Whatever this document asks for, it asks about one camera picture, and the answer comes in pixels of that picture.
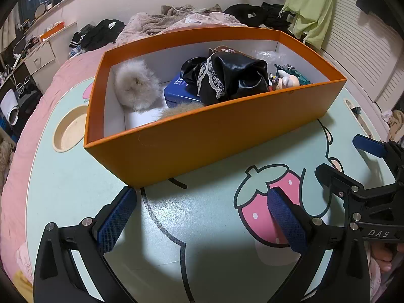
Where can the black clothes pile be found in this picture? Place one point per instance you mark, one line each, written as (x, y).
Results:
(101, 33)
(243, 11)

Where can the tan fabric bundle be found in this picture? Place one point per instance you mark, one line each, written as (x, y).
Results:
(394, 124)

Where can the beige knitted cloth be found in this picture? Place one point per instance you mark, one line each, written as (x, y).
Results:
(186, 10)

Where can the orange cardboard box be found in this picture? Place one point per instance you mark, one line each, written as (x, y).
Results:
(205, 139)

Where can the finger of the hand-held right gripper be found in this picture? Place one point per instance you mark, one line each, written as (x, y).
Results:
(369, 145)
(334, 176)

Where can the white louvered door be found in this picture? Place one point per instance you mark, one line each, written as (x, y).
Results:
(363, 53)

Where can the clear plastic bag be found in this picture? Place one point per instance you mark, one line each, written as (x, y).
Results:
(268, 56)

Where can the person's right hand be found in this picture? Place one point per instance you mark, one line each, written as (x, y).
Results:
(386, 255)

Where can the grey fur pompom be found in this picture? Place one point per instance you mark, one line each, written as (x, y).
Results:
(135, 85)

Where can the pink bed sheet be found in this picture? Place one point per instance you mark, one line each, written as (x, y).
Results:
(38, 79)

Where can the mint cartoon printed desktop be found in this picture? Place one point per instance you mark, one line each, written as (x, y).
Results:
(205, 227)

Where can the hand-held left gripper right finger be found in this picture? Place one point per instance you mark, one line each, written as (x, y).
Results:
(287, 224)

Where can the blue tin box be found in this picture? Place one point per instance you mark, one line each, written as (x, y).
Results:
(180, 93)

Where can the green hanging cloth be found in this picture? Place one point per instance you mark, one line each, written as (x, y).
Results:
(309, 6)

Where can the black hanging garment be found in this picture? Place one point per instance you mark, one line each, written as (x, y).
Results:
(378, 3)

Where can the white small appliance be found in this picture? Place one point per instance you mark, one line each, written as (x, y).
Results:
(9, 107)

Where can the pink crumpled quilt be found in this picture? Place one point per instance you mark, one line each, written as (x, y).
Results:
(195, 22)

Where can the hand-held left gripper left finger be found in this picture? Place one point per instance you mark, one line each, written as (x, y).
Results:
(116, 221)

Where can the round table mirror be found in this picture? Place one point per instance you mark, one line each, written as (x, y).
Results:
(41, 12)

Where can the pale pink printed blanket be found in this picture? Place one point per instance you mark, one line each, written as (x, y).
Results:
(26, 255)

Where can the small orange box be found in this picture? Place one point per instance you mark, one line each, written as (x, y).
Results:
(52, 31)

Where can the brown fur pompom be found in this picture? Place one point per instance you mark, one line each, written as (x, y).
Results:
(181, 110)

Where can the black lace-trimmed pouch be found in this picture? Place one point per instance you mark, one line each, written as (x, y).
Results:
(236, 79)

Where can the teal toy car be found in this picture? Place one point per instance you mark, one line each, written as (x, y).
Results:
(301, 76)

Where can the white desk with drawers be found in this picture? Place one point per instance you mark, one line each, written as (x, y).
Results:
(39, 56)

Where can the brown printed box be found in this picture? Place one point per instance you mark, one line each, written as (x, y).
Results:
(227, 50)

